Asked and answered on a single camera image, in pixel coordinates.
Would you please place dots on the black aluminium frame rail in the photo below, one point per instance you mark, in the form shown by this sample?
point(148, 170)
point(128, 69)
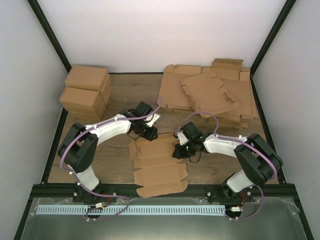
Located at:
point(212, 192)

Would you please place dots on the cardboard box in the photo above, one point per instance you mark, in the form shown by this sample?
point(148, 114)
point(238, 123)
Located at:
point(89, 78)
point(84, 101)
point(82, 115)
point(154, 162)

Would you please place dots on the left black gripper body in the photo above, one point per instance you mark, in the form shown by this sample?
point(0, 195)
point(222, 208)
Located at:
point(143, 133)

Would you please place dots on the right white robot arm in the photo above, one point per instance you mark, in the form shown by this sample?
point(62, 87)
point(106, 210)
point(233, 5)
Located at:
point(259, 162)

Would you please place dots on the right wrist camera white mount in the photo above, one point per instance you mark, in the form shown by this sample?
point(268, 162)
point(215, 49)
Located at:
point(182, 139)

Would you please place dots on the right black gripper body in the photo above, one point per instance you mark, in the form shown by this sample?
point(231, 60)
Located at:
point(188, 151)

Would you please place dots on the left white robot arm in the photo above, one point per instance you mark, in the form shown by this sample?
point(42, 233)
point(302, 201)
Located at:
point(78, 148)

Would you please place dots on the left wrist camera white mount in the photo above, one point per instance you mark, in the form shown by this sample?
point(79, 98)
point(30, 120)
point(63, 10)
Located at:
point(150, 120)

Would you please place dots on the light blue slotted cable duct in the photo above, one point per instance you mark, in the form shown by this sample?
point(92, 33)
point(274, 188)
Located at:
point(133, 210)

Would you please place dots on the stack of flat cardboard blanks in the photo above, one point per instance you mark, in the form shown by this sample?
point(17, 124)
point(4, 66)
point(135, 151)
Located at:
point(236, 79)

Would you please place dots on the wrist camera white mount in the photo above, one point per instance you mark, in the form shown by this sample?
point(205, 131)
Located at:
point(182, 139)
point(150, 120)

